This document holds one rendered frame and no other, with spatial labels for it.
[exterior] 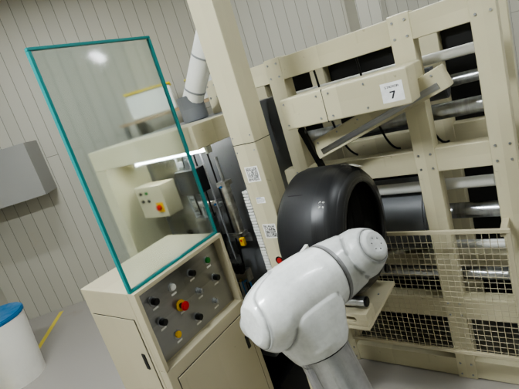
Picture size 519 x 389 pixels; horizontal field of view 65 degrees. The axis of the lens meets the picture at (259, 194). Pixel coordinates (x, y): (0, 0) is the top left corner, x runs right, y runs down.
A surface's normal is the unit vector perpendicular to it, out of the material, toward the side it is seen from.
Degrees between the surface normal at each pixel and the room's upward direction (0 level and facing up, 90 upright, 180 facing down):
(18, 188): 90
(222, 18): 90
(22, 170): 90
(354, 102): 90
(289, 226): 63
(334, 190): 51
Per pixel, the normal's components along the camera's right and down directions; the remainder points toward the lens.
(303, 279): 0.15, -0.62
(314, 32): 0.17, 0.20
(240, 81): 0.79, -0.08
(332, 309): 0.51, -0.18
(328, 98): -0.54, 0.37
